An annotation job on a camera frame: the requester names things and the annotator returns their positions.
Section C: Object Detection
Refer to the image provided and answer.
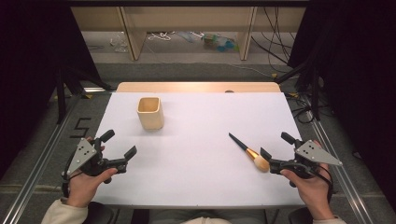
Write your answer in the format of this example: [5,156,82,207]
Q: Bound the cream square cup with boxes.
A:
[136,96,165,131]

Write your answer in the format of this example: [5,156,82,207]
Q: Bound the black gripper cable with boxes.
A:
[61,169,78,199]
[317,164,334,203]

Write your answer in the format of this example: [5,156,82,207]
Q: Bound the person's right hand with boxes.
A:
[279,163,336,220]

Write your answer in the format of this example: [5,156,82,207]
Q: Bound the black metal stand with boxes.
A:
[275,60,321,121]
[55,66,113,125]

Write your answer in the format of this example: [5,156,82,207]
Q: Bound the black cable bundle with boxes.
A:
[250,7,297,74]

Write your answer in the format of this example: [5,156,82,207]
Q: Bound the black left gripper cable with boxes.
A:
[61,169,78,199]

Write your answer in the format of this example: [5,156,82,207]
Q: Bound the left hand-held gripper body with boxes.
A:
[62,137,114,185]

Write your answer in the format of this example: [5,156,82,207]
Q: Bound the person's lap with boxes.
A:
[148,208,265,224]

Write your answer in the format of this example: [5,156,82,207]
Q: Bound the colourful plastic bag pile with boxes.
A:
[200,32,240,53]

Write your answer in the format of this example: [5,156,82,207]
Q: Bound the white table mat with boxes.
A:
[92,91,307,209]

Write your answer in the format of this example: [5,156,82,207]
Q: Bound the clear plastic bag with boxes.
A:
[109,32,129,53]

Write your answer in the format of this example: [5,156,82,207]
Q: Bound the black coiled floor cables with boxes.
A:
[286,92,316,124]

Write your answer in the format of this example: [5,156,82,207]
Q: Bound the beige wooden desk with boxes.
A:
[70,6,307,62]

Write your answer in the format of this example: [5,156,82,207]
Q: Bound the black curtain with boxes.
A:
[288,0,396,200]
[0,0,104,178]

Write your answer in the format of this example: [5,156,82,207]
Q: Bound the black gold makeup brush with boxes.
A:
[228,132,271,174]

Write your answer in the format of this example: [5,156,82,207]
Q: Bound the person's left hand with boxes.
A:
[65,167,119,209]

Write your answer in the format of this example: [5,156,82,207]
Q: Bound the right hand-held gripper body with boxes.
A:
[269,139,344,189]

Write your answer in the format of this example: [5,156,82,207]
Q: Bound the white cord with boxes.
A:
[148,31,176,42]

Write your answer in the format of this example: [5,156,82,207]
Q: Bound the black chair armrest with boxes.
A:
[288,206,316,224]
[83,202,120,224]

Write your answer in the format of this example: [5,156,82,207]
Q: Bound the silver metal floor rail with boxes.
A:
[1,92,92,224]
[306,110,376,224]

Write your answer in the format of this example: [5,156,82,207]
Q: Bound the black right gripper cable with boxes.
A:
[317,164,334,203]

